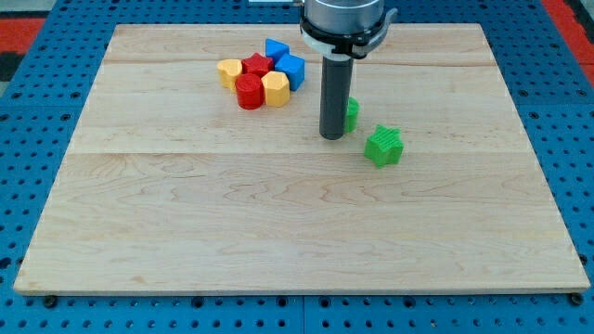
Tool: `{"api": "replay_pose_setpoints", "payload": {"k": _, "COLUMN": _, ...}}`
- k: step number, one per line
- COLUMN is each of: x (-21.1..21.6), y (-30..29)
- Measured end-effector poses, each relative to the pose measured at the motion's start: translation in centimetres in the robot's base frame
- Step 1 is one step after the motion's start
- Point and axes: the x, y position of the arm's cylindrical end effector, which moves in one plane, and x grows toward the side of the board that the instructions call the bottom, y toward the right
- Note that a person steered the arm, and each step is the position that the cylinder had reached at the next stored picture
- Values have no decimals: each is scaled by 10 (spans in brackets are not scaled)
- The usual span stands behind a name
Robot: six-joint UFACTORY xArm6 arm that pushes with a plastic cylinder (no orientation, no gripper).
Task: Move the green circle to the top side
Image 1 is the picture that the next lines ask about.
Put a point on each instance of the green star block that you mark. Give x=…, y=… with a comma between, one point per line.
x=384, y=146

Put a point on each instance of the red star block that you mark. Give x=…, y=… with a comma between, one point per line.
x=257, y=64

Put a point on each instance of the yellow hexagon block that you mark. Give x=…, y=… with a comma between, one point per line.
x=277, y=89

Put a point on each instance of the blue triangle block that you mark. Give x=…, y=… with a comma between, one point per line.
x=275, y=49

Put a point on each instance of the yellow heart block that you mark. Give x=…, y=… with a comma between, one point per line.
x=228, y=71

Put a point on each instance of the green cylinder block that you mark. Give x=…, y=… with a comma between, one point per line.
x=351, y=115

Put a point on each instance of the red cylinder block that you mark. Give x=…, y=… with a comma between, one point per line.
x=249, y=91

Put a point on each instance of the blue cube block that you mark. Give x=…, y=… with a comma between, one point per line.
x=294, y=68

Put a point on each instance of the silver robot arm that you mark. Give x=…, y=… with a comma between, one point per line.
x=342, y=31

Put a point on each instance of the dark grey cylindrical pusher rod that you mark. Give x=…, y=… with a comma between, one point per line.
x=336, y=80

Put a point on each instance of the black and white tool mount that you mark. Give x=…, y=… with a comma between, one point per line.
x=340, y=33

